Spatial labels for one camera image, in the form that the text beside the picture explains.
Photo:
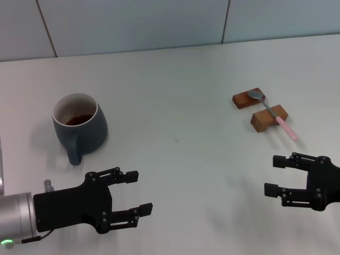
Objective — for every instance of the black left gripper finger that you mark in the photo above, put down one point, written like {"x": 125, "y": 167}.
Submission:
{"x": 131, "y": 177}
{"x": 145, "y": 209}

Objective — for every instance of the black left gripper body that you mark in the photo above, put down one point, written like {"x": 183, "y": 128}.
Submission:
{"x": 71, "y": 207}

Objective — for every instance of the grey ceramic cup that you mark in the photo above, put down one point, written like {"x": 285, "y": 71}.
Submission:
{"x": 93, "y": 132}

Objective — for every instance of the flat dark wooden block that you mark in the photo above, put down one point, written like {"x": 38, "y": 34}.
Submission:
{"x": 240, "y": 101}

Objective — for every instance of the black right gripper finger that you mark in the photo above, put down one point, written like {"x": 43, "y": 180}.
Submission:
{"x": 279, "y": 161}
{"x": 271, "y": 190}

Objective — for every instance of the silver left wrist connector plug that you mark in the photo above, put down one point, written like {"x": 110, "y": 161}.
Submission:
{"x": 48, "y": 185}

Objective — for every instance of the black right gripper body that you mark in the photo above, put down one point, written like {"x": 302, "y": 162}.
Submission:
{"x": 325, "y": 183}

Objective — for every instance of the tall light wooden block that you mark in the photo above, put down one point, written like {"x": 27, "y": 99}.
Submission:
{"x": 263, "y": 119}

